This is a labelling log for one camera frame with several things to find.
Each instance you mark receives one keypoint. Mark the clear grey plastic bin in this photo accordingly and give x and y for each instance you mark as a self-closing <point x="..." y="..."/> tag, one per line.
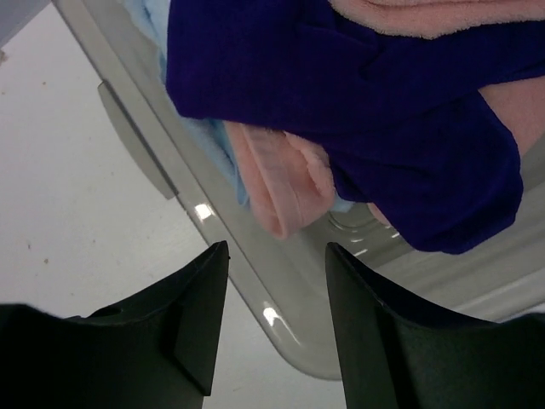
<point x="283" y="281"/>

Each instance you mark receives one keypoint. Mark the dark purple towel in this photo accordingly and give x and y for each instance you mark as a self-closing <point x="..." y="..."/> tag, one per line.
<point x="403" y="120"/>

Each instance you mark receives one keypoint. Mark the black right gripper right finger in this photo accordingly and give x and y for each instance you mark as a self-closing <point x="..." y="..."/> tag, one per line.
<point x="399" y="350"/>

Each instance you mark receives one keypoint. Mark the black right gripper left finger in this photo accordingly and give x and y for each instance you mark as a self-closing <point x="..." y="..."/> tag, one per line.
<point x="155" y="349"/>

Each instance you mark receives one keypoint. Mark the pink towel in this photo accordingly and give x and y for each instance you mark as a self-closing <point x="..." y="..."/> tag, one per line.
<point x="289" y="180"/>

